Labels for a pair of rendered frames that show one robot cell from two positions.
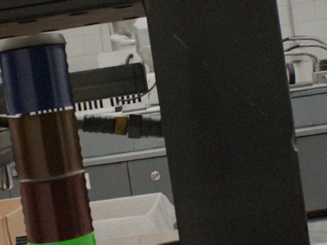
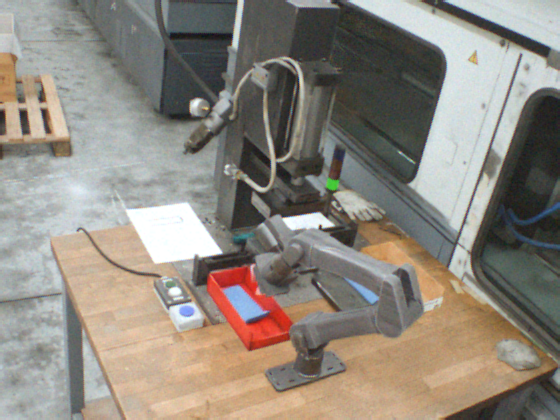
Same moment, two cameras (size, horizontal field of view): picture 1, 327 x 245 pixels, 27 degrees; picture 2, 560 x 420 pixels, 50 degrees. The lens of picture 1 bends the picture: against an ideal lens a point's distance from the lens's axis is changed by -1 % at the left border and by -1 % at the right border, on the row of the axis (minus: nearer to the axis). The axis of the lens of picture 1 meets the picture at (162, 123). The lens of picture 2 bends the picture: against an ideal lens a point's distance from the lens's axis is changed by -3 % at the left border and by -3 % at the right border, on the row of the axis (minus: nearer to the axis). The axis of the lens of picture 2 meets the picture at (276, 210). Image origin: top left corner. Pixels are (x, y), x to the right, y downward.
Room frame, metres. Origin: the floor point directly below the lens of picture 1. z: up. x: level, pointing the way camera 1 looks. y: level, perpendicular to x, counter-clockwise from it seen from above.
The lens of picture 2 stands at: (1.56, 1.41, 1.96)
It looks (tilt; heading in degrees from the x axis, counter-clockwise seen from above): 30 degrees down; 234
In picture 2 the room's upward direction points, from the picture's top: 10 degrees clockwise
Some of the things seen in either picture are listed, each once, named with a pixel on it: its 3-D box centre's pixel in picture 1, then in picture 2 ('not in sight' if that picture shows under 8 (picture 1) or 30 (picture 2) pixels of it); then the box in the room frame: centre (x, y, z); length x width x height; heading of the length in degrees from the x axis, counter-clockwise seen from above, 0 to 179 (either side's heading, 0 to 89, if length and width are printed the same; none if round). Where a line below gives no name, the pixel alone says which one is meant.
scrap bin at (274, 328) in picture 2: not in sight; (248, 306); (0.83, 0.37, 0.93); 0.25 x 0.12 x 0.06; 89
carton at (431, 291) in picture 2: not in sight; (399, 277); (0.34, 0.42, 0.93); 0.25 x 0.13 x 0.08; 89
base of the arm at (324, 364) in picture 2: not in sight; (309, 360); (0.80, 0.60, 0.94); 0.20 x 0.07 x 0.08; 179
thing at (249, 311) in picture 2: not in sight; (243, 301); (0.83, 0.34, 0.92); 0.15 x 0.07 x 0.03; 95
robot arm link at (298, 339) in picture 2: not in sight; (310, 338); (0.80, 0.60, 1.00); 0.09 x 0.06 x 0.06; 19
